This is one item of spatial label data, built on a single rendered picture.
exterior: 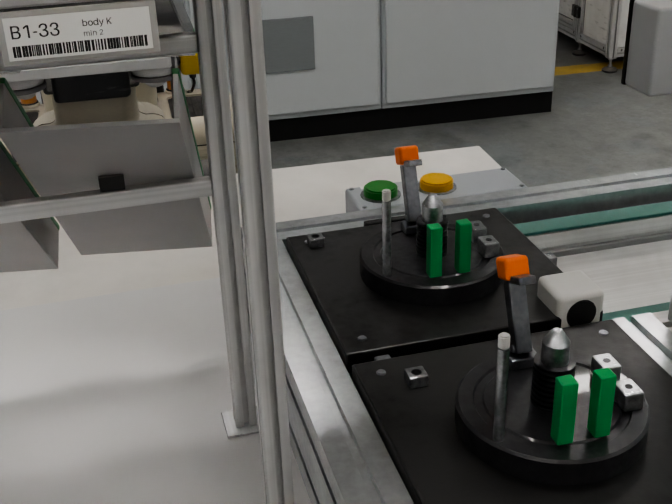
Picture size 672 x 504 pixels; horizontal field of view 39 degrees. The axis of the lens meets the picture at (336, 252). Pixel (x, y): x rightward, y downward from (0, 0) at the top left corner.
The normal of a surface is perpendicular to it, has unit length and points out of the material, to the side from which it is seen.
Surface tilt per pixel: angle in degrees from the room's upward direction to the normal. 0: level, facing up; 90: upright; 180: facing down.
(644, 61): 90
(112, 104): 98
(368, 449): 0
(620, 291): 0
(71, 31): 90
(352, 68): 90
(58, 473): 0
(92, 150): 135
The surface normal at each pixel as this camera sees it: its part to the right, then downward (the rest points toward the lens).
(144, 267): -0.04, -0.89
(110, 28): 0.26, 0.43
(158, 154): 0.08, 0.95
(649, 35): -0.97, 0.14
